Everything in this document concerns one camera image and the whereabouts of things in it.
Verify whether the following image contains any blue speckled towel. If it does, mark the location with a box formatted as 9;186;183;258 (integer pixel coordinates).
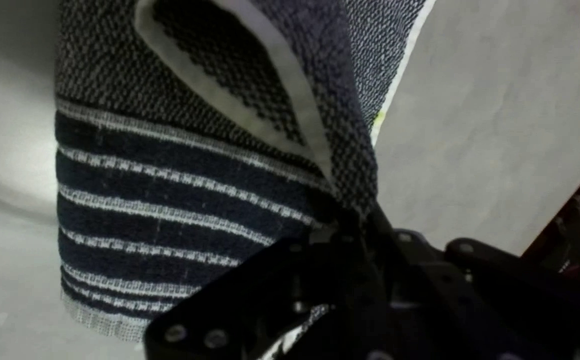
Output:
53;0;435;342

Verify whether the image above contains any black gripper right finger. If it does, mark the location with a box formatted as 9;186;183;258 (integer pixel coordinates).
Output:
371;209;580;360

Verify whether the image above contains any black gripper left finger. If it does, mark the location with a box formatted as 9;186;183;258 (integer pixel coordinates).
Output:
144;228;365;360

